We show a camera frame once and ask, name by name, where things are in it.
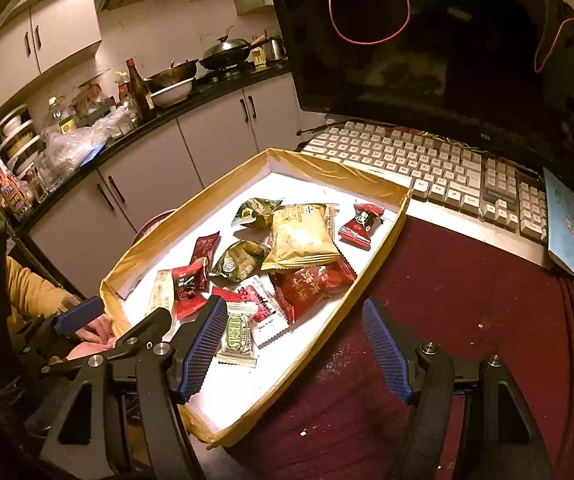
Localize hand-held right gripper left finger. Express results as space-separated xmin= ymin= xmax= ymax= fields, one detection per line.
xmin=39 ymin=295 xmax=228 ymax=480

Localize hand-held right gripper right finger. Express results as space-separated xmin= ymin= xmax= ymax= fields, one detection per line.
xmin=362 ymin=298 xmax=556 ymax=480

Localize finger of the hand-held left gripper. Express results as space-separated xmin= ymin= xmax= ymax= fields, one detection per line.
xmin=108 ymin=307 xmax=174 ymax=361
xmin=54 ymin=296 xmax=106 ymax=337

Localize green and white snack packet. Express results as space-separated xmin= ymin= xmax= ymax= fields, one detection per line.
xmin=216 ymin=301 xmax=259 ymax=367

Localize white tray with wooden rim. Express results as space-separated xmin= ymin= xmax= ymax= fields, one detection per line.
xmin=99 ymin=147 xmax=412 ymax=449

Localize dark red snack packet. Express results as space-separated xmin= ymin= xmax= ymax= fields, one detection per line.
xmin=190 ymin=231 xmax=222 ymax=274

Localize large gold snack packet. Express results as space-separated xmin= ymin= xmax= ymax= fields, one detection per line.
xmin=260 ymin=202 xmax=342 ymax=272

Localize person's left forearm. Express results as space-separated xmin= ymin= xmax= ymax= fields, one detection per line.
xmin=6 ymin=255 xmax=76 ymax=332

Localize person's left hand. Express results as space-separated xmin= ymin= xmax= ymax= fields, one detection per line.
xmin=67 ymin=314 xmax=118 ymax=361

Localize beige snack packet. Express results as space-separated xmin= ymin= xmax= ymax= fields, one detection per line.
xmin=145 ymin=269 xmax=176 ymax=322

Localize small red snack packet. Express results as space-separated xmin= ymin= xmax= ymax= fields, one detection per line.
xmin=171 ymin=260 xmax=210 ymax=320

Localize white and red snack packet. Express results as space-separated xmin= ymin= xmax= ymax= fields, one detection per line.
xmin=211 ymin=275 xmax=290 ymax=349

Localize large red snack packet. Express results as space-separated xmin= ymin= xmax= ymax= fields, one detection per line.
xmin=269 ymin=257 xmax=358 ymax=325

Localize round red stool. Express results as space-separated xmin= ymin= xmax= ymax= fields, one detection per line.
xmin=133 ymin=209 xmax=178 ymax=247

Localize red label bottle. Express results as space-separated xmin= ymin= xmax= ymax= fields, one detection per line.
xmin=0 ymin=154 xmax=36 ymax=222

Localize red twisted candy packet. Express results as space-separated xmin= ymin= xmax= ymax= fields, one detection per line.
xmin=338 ymin=200 xmax=384 ymax=251

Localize stacked round containers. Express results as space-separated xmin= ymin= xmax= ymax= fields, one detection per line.
xmin=0 ymin=104 xmax=44 ymax=173

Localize clear plastic bags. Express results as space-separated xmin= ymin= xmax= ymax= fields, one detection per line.
xmin=46 ymin=119 xmax=110 ymax=173

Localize beige computer keyboard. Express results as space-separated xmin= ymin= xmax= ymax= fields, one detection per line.
xmin=299 ymin=120 xmax=550 ymax=246

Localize clear oil bottle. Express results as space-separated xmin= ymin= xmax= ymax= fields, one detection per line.
xmin=43 ymin=96 xmax=76 ymax=135

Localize white lower kitchen cabinets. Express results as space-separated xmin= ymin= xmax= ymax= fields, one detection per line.
xmin=26 ymin=72 xmax=302 ymax=302

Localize blue notebook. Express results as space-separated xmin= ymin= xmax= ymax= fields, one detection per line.
xmin=542 ymin=167 xmax=574 ymax=281

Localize dark sauce bottle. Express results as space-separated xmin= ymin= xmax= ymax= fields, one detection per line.
xmin=125 ymin=58 xmax=156 ymax=122

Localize metal mixing bowl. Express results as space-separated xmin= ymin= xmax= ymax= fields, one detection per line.
xmin=151 ymin=79 xmax=196 ymax=109

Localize dark frying pan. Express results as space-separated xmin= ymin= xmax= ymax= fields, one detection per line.
xmin=145 ymin=59 xmax=200 ymax=92

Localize black kitchen countertop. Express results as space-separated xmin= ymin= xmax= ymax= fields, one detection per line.
xmin=16 ymin=62 xmax=292 ymax=233

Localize white upper kitchen cabinet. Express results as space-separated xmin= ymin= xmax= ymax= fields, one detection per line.
xmin=0 ymin=0 xmax=104 ymax=117

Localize wok with lid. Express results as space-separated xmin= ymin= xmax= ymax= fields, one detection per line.
xmin=198 ymin=34 xmax=254 ymax=72

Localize black computer monitor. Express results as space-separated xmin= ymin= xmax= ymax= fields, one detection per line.
xmin=262 ymin=0 xmax=574 ymax=211

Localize steel pot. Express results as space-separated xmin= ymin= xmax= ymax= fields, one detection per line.
xmin=261 ymin=35 xmax=288 ymax=64

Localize orange cable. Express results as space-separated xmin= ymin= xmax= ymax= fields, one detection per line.
xmin=291 ymin=0 xmax=414 ymax=47
xmin=533 ymin=16 xmax=574 ymax=74

